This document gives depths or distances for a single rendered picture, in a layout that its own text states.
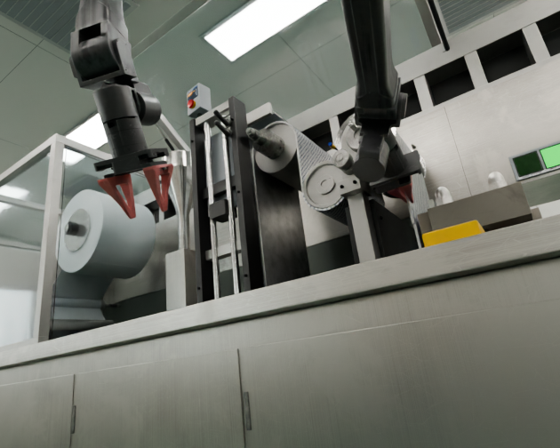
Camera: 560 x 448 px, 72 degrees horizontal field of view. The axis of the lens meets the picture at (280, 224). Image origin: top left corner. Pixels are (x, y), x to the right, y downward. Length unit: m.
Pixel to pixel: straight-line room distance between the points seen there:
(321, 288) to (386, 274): 0.10
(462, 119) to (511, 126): 0.13
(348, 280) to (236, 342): 0.24
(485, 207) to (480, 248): 0.28
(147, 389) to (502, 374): 0.61
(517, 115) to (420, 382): 0.87
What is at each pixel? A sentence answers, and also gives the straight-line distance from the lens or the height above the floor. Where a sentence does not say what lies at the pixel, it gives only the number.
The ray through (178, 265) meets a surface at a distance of 1.31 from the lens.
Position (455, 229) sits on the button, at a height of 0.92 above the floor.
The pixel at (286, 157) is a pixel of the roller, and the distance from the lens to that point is 1.05.
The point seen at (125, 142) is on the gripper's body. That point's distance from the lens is 0.66.
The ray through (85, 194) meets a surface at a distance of 1.52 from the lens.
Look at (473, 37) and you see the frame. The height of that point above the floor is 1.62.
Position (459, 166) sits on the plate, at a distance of 1.21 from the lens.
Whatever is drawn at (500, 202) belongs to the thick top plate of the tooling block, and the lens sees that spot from 0.78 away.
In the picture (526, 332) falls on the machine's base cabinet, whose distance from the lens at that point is 0.53.
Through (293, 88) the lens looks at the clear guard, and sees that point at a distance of 1.52.
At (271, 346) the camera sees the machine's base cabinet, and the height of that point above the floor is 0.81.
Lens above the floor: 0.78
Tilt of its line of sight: 19 degrees up
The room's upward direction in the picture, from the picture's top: 7 degrees counter-clockwise
